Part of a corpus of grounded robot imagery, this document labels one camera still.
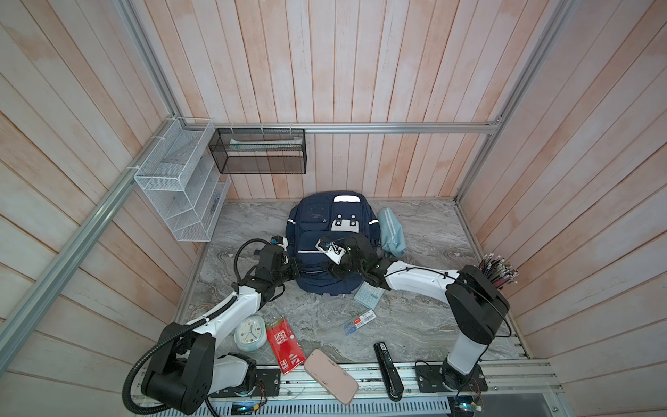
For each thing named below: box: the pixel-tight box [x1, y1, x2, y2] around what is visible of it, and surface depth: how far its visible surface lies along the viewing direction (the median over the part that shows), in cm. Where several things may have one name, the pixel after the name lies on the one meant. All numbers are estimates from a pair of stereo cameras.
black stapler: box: [373, 341, 404, 402], surface depth 74 cm
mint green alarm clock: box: [234, 314, 268, 352], surface depth 81 cm
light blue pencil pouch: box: [377, 206, 407, 259], surface depth 106 cm
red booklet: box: [265, 317, 307, 375], surface depth 82 cm
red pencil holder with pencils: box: [478, 252, 520, 290], surface depth 80 cm
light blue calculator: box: [353, 281, 386, 311], surface depth 91 cm
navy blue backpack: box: [285, 191, 382, 297], surface depth 103 cm
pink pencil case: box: [303, 348, 359, 405], surface depth 74 cm
